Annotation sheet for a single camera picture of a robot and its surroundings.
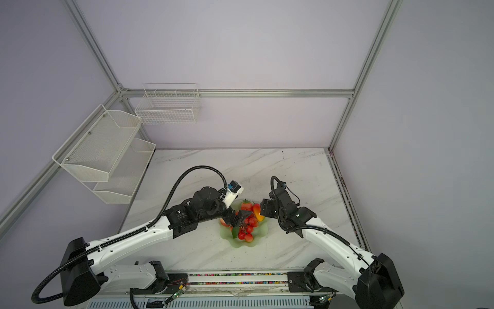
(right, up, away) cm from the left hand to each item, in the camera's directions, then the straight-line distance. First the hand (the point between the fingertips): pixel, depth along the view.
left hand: (241, 204), depth 73 cm
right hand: (+10, -2, +9) cm, 13 cm away
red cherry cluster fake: (+2, -13, +11) cm, 17 cm away
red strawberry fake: (+1, -3, +13) cm, 14 cm away
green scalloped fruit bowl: (+7, -15, +13) cm, 21 cm away
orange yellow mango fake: (+6, -4, +11) cm, 14 cm away
